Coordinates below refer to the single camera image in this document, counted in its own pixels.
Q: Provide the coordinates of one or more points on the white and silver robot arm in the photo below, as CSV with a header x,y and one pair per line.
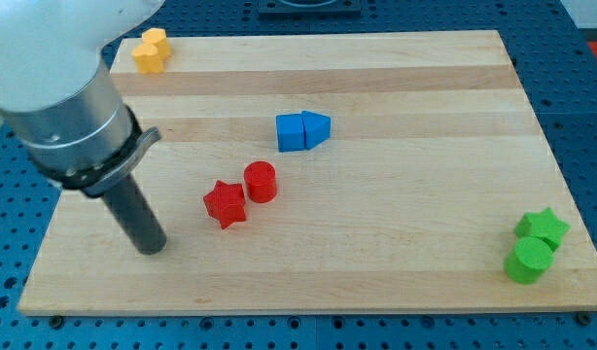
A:
x,y
57,96

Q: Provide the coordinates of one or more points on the red star block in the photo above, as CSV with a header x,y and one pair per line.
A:
x,y
226,203

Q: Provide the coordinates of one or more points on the green star block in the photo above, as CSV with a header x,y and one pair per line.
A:
x,y
544,225

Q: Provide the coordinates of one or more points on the red cylinder block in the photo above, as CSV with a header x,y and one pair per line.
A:
x,y
260,180

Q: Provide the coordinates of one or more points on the blue cube block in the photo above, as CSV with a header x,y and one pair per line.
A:
x,y
290,133

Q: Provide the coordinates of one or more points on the blue pentagon block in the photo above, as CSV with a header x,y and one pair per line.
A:
x,y
317,128

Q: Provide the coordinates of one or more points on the light wooden board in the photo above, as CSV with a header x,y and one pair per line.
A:
x,y
409,207

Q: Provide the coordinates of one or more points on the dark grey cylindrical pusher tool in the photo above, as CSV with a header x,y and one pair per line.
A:
x,y
134,215

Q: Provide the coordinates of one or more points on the yellow heart block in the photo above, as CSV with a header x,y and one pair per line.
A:
x,y
147,59

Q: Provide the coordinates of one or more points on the yellow hexagon block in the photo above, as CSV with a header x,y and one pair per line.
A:
x,y
158,38

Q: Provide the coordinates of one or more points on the green cylinder block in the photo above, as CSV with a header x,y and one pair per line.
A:
x,y
528,260

